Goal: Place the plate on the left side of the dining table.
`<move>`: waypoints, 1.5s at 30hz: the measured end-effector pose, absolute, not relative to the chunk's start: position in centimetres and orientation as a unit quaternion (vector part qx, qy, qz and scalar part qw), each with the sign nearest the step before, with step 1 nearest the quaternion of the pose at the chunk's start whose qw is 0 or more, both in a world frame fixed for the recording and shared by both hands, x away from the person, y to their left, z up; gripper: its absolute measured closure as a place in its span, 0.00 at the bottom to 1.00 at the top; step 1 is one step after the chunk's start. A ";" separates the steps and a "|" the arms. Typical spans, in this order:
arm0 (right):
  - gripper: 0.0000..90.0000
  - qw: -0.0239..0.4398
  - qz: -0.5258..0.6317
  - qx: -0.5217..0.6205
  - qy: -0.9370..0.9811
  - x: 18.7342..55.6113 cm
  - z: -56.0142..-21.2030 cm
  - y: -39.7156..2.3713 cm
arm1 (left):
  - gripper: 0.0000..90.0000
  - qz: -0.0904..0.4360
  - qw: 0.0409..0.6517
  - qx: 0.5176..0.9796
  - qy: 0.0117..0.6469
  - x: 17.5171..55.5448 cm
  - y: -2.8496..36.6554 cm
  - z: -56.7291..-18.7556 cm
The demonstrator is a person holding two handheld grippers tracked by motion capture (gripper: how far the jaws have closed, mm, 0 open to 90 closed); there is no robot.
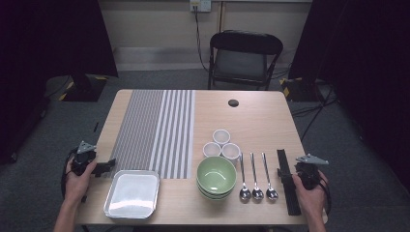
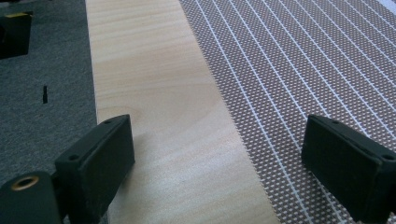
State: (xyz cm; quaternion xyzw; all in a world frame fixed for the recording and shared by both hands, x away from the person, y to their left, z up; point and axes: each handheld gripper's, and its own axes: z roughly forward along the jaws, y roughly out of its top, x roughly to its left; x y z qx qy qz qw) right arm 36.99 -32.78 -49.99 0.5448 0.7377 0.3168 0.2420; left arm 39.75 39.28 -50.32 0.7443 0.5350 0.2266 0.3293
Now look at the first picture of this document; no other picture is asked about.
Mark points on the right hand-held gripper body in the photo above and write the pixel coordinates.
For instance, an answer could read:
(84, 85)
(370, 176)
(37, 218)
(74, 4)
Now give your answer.
(307, 174)

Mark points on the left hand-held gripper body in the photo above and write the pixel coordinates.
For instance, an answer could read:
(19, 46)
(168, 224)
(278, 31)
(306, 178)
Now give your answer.
(83, 159)

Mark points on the row of black chopsticks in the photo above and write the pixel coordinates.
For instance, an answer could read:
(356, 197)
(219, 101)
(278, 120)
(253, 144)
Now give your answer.
(291, 199)

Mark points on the silver square tray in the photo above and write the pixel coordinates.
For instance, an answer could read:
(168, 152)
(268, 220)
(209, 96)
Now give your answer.
(129, 217)

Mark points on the person's right hand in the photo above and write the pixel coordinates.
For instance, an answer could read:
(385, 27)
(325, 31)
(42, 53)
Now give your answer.
(314, 201)

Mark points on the person's left hand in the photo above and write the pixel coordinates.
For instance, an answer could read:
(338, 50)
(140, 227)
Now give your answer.
(75, 188)

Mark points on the black floor strip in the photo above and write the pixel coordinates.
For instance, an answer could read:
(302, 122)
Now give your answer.
(95, 127)

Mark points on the grey white striped placemat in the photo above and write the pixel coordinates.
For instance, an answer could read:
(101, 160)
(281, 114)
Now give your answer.
(145, 129)

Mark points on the black stand base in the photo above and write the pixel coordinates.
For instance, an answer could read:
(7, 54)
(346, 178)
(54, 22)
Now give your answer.
(299, 92)
(83, 90)

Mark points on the dark curtain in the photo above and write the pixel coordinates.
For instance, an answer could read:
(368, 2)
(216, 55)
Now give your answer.
(48, 38)
(370, 64)

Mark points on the black folding chair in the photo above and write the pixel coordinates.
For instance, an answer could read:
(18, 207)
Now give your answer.
(245, 42)

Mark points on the beige wall conduit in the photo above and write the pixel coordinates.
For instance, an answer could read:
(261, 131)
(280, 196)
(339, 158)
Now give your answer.
(222, 16)

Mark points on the white wall outlet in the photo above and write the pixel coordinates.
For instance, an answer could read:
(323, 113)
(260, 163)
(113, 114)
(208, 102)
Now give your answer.
(204, 5)

